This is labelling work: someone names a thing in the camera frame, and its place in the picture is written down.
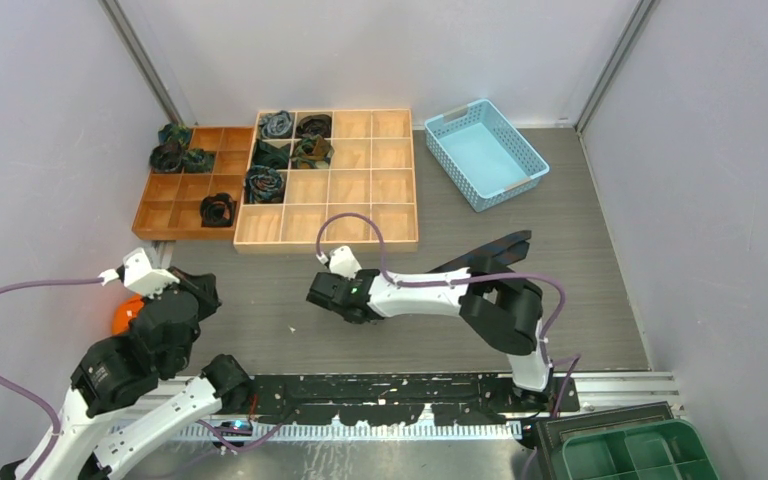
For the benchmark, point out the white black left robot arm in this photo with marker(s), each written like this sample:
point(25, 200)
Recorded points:
point(117, 371)

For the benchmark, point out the green dotted rolled tie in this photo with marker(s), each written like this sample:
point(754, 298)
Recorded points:
point(198, 161)

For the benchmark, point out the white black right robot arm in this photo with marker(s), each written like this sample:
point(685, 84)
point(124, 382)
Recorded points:
point(504, 308)

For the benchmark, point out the blue paisley rolled tie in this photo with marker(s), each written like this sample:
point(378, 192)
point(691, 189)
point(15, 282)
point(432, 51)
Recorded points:
point(264, 185)

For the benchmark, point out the dark green rolled tie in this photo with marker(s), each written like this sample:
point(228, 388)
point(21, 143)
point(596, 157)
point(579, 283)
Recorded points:
point(271, 155)

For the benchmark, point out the dark orange wooden compartment tray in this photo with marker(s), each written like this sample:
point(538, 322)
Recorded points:
point(169, 206)

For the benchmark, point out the grey blue rolled tie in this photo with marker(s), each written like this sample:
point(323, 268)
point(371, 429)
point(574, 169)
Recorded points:
point(276, 125)

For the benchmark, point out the green patterned rolled tie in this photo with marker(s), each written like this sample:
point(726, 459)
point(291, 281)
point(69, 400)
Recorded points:
point(312, 152)

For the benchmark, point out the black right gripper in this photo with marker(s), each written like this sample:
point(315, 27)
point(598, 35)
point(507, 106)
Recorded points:
point(353, 278)

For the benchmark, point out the orange cloth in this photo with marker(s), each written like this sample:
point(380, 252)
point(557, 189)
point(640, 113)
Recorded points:
point(125, 313)

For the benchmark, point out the light wooden compartment tray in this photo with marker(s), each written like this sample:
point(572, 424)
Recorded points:
point(368, 193)

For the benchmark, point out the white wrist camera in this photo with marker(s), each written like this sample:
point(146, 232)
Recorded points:
point(138, 275)
point(340, 261)

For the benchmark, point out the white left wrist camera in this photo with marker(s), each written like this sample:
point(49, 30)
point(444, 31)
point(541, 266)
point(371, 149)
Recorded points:
point(138, 275)

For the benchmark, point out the navy brown striped tie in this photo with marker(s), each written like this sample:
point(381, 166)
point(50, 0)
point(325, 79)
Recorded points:
point(506, 250)

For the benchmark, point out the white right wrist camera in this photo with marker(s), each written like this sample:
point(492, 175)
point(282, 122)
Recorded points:
point(340, 261)

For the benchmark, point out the light blue plastic basket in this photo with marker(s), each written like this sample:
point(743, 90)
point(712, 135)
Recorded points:
point(484, 155)

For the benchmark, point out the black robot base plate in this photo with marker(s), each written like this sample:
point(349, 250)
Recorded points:
point(453, 399)

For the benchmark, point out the black rolled tie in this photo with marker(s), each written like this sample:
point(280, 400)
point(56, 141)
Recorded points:
point(217, 211)

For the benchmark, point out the teal patterned rolled tie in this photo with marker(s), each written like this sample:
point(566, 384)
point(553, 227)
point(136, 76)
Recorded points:
point(175, 132)

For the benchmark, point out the green plastic bin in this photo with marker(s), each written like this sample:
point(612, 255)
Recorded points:
point(670, 449)

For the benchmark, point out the dark striped rolled tie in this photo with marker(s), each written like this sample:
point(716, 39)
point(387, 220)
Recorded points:
point(167, 158)

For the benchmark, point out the dark brown rolled tie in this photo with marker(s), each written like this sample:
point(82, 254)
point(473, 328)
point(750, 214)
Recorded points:
point(314, 125)

